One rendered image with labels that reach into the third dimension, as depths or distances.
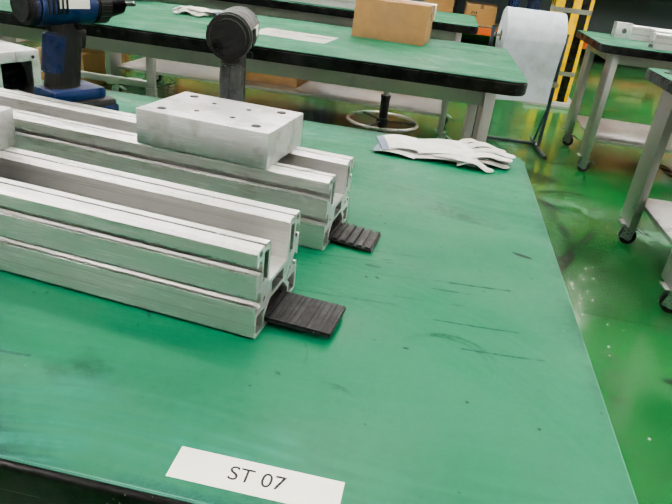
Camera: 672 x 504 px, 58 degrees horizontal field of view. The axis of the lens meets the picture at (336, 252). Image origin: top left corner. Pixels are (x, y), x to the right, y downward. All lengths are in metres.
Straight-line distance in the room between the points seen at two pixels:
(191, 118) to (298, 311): 0.26
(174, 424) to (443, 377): 0.22
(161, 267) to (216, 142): 0.20
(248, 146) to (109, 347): 0.27
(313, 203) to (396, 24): 1.98
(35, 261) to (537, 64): 3.81
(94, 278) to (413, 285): 0.31
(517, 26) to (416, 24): 1.62
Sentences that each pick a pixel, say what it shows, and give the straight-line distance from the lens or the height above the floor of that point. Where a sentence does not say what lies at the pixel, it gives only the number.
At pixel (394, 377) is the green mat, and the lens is 0.50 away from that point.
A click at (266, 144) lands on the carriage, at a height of 0.89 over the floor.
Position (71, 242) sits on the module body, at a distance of 0.58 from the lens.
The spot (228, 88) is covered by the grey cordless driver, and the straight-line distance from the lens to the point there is 0.87.
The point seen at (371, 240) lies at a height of 0.79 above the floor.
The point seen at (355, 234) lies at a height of 0.79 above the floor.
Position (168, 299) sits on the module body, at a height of 0.80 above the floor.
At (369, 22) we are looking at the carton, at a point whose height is 0.84.
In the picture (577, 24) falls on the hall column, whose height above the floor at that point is 0.73.
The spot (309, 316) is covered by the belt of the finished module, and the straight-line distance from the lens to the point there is 0.54.
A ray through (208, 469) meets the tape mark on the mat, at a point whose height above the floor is 0.78.
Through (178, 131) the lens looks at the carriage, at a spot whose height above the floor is 0.89.
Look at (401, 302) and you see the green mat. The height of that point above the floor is 0.78.
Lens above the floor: 1.08
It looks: 26 degrees down
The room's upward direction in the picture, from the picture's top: 7 degrees clockwise
